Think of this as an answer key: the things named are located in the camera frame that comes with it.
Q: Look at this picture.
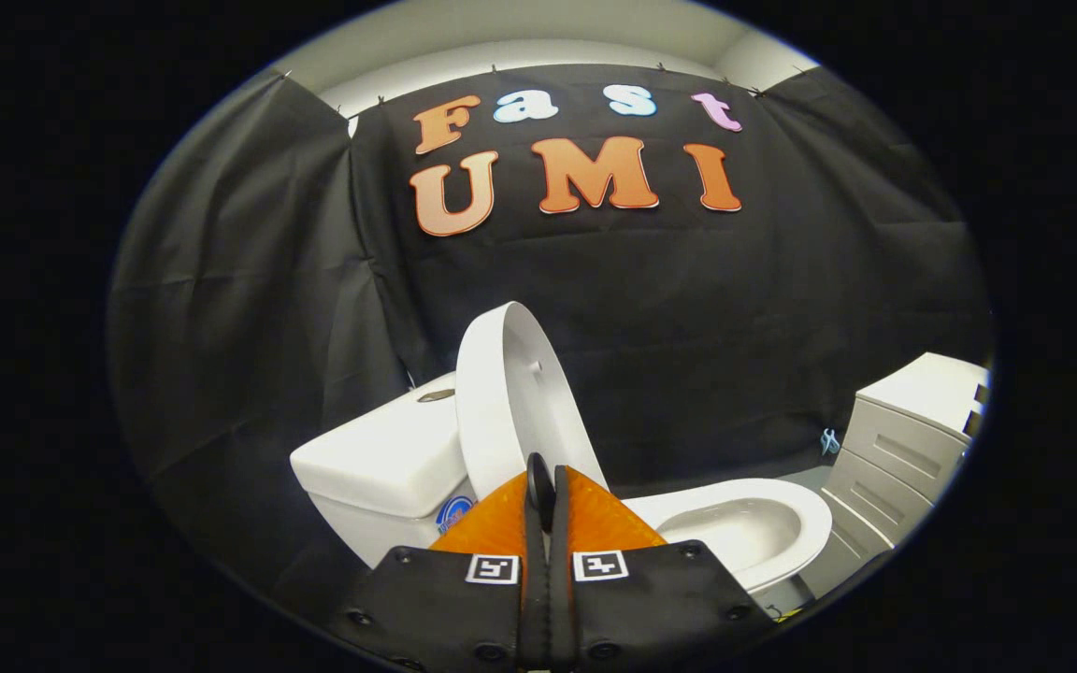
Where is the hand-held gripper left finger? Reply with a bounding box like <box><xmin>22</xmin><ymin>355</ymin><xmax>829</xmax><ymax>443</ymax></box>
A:
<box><xmin>328</xmin><ymin>453</ymin><xmax>550</xmax><ymax>669</ymax></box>

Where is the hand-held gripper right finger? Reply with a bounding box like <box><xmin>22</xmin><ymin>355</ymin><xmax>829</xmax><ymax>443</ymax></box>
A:
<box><xmin>550</xmin><ymin>465</ymin><xmax>778</xmax><ymax>669</ymax></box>

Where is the white toilet lid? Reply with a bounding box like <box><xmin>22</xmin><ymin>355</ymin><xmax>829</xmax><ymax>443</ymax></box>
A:
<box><xmin>455</xmin><ymin>301</ymin><xmax>610</xmax><ymax>501</ymax></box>

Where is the white toilet seat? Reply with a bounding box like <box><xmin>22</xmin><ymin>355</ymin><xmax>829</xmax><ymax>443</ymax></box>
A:
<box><xmin>621</xmin><ymin>478</ymin><xmax>835</xmax><ymax>592</ymax></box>

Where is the black backdrop cloth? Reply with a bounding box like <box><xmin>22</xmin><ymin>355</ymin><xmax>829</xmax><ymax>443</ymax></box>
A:
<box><xmin>108</xmin><ymin>64</ymin><xmax>993</xmax><ymax>637</ymax></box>

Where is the white drawer cabinet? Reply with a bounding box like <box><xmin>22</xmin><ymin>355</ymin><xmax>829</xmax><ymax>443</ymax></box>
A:
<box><xmin>798</xmin><ymin>351</ymin><xmax>993</xmax><ymax>599</ymax></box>

